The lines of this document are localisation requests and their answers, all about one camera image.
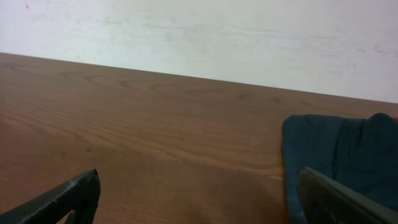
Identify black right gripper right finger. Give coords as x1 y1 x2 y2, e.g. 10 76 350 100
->
298 167 397 224

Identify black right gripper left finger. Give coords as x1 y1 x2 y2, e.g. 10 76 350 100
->
1 169 101 224

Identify dark blue shirt pile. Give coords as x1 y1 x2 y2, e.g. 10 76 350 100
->
282 113 397 223

